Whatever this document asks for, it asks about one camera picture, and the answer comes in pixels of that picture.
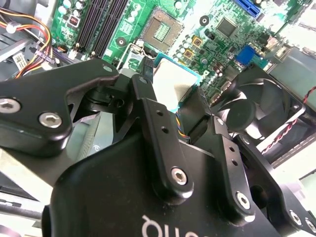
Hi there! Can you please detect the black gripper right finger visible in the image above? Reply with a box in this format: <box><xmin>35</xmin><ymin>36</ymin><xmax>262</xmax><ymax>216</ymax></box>
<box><xmin>188</xmin><ymin>88</ymin><xmax>316</xmax><ymax>235</ymax></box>

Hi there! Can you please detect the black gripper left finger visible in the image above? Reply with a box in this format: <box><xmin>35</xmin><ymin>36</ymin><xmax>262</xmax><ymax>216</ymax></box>
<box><xmin>0</xmin><ymin>58</ymin><xmax>195</xmax><ymax>207</ymax></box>

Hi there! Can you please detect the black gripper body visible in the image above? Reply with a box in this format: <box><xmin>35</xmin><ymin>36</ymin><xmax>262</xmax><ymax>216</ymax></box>
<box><xmin>41</xmin><ymin>134</ymin><xmax>278</xmax><ymax>237</ymax></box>

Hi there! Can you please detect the silver CPU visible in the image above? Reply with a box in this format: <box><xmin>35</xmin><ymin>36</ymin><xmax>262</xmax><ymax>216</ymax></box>
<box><xmin>152</xmin><ymin>52</ymin><xmax>204</xmax><ymax>111</ymax></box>

